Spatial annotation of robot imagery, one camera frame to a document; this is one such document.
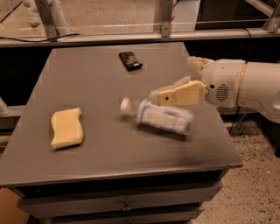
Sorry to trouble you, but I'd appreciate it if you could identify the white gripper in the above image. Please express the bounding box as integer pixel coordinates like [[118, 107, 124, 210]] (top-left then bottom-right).
[[148, 56, 246, 108]]

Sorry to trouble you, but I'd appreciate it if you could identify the clear plastic water bottle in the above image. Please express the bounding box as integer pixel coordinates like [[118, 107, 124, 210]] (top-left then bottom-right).
[[120, 97, 195, 137]]

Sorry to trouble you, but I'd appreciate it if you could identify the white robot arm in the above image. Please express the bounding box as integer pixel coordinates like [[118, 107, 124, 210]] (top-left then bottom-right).
[[149, 56, 280, 123]]

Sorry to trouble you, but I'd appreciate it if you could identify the black snack bag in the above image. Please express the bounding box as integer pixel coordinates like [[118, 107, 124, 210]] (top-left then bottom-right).
[[119, 52, 143, 72]]

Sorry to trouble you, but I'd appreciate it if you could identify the yellow sponge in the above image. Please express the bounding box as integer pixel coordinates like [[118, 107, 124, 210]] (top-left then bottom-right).
[[51, 108, 84, 150]]

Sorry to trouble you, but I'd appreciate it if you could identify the lower grey drawer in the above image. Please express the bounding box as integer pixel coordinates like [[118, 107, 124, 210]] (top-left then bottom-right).
[[38, 205, 203, 224]]

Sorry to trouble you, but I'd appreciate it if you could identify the grey cabinet drawer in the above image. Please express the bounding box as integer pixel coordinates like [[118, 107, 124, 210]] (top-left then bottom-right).
[[18, 181, 223, 218]]

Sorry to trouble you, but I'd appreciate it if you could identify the metal drawer knob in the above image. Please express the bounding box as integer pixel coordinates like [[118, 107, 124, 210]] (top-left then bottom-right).
[[122, 204, 131, 212]]

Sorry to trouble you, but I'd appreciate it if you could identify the centre metal bracket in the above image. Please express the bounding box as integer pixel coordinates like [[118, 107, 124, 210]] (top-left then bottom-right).
[[161, 0, 173, 38]]

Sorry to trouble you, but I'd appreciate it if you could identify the metal bracket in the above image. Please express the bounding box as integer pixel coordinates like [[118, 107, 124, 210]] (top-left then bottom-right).
[[161, 0, 173, 38], [34, 0, 59, 41]]

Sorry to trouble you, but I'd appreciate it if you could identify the black cable on rail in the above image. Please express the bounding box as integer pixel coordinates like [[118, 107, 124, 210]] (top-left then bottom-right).
[[0, 32, 81, 44]]

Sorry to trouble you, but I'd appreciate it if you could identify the left metal bracket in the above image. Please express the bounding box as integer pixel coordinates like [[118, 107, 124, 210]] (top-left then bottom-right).
[[34, 0, 59, 41]]

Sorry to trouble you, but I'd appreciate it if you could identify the grey metal rail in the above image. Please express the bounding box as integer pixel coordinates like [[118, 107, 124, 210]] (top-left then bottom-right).
[[0, 28, 280, 48]]

